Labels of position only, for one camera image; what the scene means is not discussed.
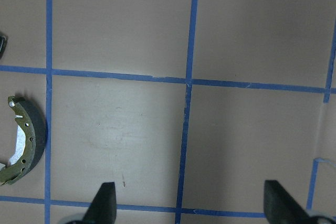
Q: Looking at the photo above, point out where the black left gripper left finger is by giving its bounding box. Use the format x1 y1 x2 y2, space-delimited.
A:
81 182 117 223

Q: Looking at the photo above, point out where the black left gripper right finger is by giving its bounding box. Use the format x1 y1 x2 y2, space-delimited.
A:
264 180 315 224

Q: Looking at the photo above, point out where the green brake shoe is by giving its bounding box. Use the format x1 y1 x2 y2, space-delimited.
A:
1 96 46 186

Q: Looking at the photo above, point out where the black brake pad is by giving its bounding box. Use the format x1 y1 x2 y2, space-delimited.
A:
0 33 8 58

